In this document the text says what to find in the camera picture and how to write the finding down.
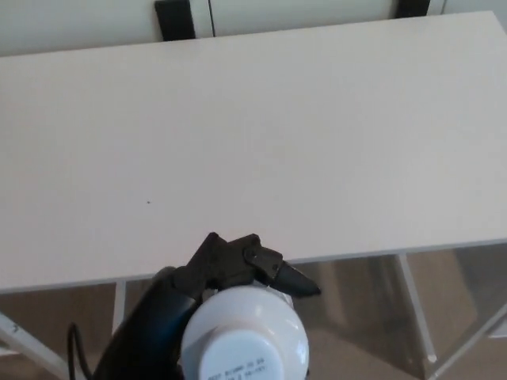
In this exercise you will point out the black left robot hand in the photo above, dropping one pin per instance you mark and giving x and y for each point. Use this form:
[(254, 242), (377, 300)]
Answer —
[(216, 263)]

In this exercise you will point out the black chair leg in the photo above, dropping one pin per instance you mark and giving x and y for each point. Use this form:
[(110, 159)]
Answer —
[(175, 19), (412, 8)]

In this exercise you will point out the white metal table frame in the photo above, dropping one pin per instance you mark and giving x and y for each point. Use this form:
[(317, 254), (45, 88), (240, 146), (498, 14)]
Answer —
[(416, 305)]

